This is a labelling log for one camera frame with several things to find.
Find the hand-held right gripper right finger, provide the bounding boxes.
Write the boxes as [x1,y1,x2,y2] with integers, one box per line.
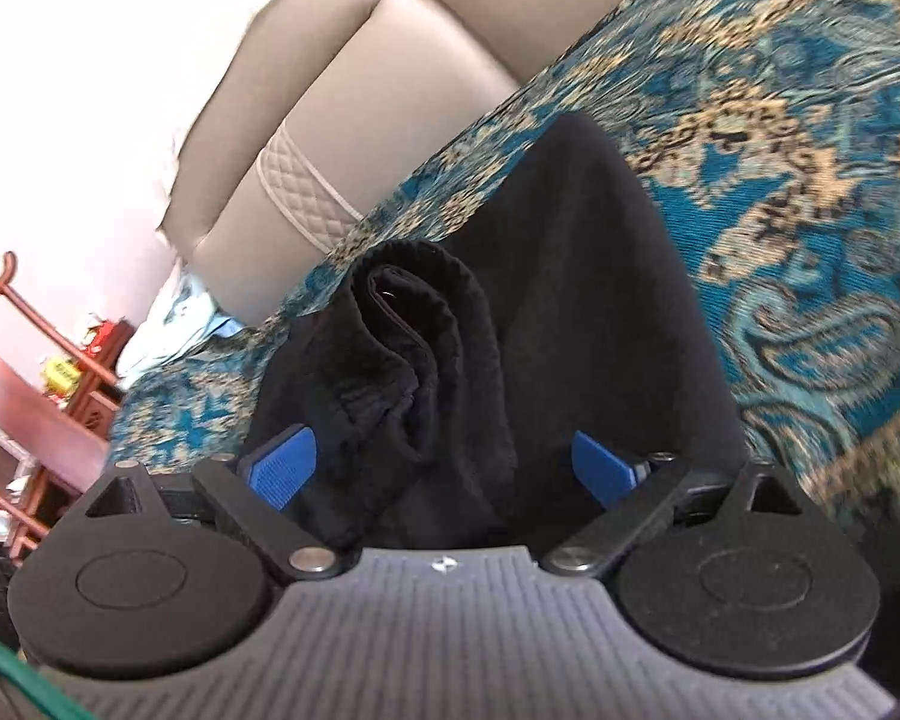
[540,430,845,580]

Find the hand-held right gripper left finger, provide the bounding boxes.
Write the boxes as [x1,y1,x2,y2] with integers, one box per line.
[60,424,342,584]

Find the black pants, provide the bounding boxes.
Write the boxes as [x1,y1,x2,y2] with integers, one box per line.
[244,114,752,552]

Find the light blue cloth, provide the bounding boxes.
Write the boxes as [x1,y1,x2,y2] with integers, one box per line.
[116,270,247,391]

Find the small yellow packet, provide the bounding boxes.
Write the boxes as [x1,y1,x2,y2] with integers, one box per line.
[43,358,80,395]

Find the red wooden chair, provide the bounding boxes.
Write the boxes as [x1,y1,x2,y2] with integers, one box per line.
[0,251,122,565]

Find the teal gold patterned blanket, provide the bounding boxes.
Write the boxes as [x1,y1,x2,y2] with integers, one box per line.
[109,0,900,537]

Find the beige leather sofa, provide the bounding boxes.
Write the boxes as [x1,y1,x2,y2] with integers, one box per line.
[157,0,721,331]

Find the green cable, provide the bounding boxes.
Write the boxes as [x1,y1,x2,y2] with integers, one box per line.
[0,637,95,720]

